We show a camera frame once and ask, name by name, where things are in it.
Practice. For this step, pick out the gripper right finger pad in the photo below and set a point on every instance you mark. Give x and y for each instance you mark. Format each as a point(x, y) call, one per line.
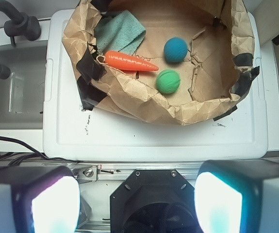
point(238, 196)

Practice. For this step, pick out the gripper left finger pad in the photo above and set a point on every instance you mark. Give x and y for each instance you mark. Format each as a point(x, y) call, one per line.
point(38, 199)

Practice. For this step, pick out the light blue cloth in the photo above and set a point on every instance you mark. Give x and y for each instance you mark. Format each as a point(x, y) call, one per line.
point(119, 31)

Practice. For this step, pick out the white plastic tray lid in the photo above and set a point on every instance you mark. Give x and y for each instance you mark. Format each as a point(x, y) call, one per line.
point(73, 133)

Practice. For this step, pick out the green ball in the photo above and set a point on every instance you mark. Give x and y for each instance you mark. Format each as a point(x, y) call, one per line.
point(168, 81)

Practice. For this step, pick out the brown paper bag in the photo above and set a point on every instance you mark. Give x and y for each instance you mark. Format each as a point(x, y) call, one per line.
point(216, 73)

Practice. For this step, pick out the blue ball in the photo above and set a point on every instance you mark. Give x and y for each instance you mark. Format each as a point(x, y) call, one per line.
point(175, 50)

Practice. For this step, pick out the orange plastic carrot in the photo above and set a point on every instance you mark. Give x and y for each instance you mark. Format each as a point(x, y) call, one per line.
point(122, 61)

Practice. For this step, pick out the black robot mount base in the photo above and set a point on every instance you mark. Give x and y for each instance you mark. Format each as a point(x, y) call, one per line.
point(154, 201)

